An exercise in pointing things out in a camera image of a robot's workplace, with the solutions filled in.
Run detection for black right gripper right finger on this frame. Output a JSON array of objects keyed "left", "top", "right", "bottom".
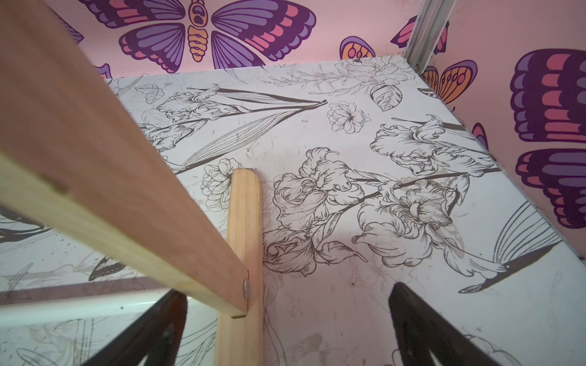
[{"left": 389, "top": 282, "right": 497, "bottom": 366}]

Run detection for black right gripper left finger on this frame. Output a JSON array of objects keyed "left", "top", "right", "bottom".
[{"left": 84, "top": 290, "right": 188, "bottom": 366}]

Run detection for wooden drying rack frame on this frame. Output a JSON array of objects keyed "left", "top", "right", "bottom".
[{"left": 1, "top": 1, "right": 263, "bottom": 365}]

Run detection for aluminium frame profiles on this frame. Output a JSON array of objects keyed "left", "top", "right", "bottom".
[{"left": 404, "top": 0, "right": 457, "bottom": 75}]

